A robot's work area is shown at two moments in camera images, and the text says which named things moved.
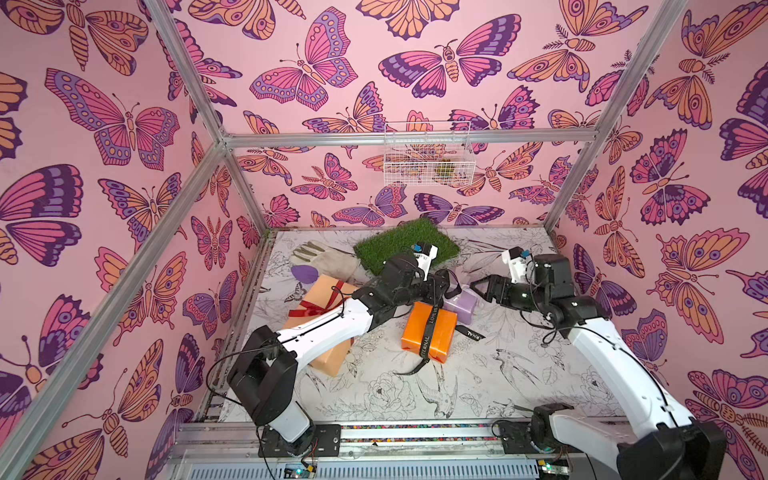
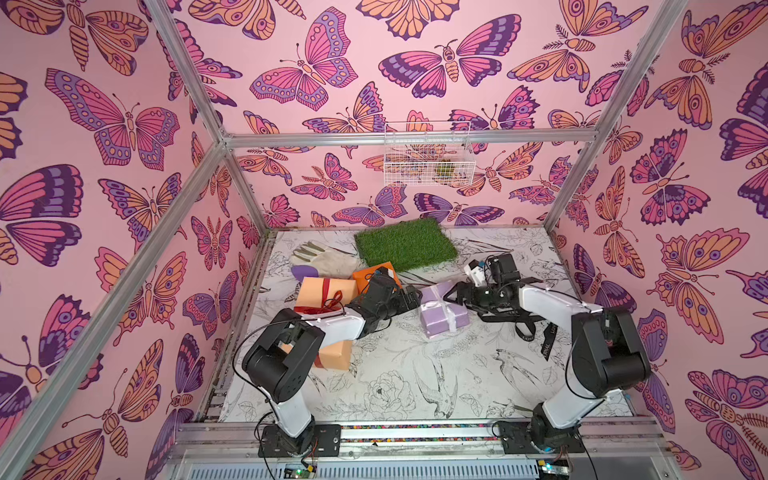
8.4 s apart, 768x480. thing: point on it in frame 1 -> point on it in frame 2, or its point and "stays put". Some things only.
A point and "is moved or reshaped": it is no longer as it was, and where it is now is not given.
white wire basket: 428,153 stays put
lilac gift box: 462,304 is moved or reshaped
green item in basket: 445,170 stays put
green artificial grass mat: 375,251 stays put
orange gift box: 442,334 is moved or reshaped
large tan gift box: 318,296 stays put
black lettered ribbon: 425,346 -> 550,335
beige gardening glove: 327,260 stays put
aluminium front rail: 391,451 stays put
